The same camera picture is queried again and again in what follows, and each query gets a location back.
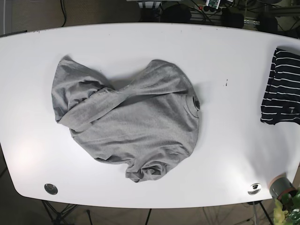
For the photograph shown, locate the left metal table grommet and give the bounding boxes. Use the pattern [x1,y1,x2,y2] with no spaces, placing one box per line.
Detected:
[44,183,58,195]

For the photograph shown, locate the green plant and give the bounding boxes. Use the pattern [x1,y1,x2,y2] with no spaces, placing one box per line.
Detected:
[273,189,300,225]

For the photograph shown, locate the black white striped T-shirt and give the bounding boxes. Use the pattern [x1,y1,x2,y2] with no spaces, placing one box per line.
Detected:
[260,48,300,125]

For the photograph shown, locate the right metal table grommet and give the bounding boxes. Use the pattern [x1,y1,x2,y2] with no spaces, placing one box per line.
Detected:
[247,183,262,195]

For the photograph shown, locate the grey plant pot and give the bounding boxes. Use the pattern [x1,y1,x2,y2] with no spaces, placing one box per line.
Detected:
[268,173,297,200]

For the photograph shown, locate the metal table grommet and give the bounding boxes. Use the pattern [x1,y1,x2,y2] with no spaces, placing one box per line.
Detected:
[44,183,58,195]
[247,183,262,195]

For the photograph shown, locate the grey long sleeve shirt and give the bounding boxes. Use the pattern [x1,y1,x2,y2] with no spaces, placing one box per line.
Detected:
[51,57,200,183]

